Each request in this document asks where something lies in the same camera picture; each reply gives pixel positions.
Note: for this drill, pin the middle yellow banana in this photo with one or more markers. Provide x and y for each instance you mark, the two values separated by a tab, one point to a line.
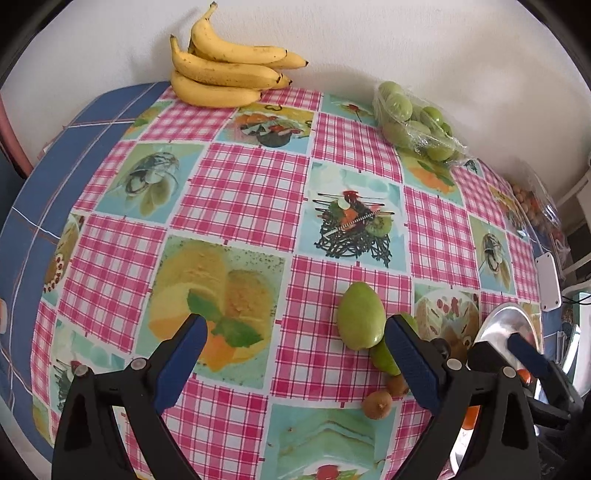
225	74

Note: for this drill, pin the bottom yellow banana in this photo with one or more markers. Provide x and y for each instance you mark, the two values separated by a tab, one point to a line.
202	95

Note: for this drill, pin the orange tangerine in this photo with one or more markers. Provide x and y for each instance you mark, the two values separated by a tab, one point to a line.
471	418

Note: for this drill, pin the top yellow banana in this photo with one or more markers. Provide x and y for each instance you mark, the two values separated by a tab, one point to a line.
208	42

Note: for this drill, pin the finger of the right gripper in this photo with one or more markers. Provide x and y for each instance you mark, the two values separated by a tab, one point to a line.
533	361

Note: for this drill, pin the green plums plastic tray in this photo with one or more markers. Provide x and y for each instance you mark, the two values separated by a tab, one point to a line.
412	124

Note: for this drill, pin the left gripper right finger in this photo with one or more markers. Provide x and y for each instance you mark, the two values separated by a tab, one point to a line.
444	387

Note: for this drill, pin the back yellow banana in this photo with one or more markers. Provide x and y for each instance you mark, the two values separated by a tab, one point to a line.
291	62

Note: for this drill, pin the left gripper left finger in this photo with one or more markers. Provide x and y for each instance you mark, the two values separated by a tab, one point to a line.
88	444

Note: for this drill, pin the brown longan fruit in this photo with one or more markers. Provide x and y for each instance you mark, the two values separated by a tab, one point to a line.
397	386
378	405

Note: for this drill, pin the patterned checkered tablecloth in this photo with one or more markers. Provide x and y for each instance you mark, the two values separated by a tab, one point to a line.
146	209

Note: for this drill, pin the silver metal bowl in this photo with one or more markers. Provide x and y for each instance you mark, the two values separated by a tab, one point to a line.
501	322

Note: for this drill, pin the green mango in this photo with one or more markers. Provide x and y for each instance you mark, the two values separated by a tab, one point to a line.
361	317
380	355

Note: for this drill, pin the yellow banana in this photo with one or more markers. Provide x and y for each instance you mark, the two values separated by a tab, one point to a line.
225	74
208	42
202	95
291	62

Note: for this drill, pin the longan fruits plastic box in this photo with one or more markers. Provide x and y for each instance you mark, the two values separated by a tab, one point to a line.
540	210

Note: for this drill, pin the white rectangular device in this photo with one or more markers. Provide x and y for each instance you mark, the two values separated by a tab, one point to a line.
548	282

